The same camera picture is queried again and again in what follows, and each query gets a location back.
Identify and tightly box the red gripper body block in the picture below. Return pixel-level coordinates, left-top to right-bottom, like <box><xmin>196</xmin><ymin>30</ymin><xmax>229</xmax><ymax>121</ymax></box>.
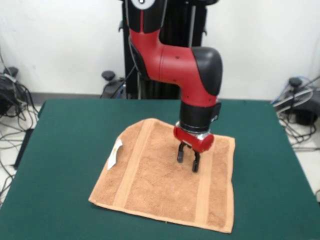
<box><xmin>173</xmin><ymin>121</ymin><xmax>215</xmax><ymax>153</ymax></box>

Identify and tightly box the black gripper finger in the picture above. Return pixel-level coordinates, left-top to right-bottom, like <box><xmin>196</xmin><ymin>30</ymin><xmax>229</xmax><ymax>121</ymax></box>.
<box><xmin>191</xmin><ymin>150</ymin><xmax>201</xmax><ymax>173</ymax></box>
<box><xmin>176</xmin><ymin>141</ymin><xmax>187</xmax><ymax>164</ymax></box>

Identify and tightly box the tan terry towel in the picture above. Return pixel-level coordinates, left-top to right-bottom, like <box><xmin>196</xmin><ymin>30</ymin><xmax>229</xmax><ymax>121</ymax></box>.
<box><xmin>88</xmin><ymin>118</ymin><xmax>236</xmax><ymax>235</ymax></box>

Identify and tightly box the dark green table cloth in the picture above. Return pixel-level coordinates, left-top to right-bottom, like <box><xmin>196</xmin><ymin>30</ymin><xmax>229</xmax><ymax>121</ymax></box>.
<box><xmin>0</xmin><ymin>99</ymin><xmax>320</xmax><ymax>240</ymax></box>

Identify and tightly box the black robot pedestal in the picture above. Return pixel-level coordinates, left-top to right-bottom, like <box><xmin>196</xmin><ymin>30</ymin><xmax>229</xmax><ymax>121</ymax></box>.
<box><xmin>99</xmin><ymin>0</ymin><xmax>219</xmax><ymax>100</ymax></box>

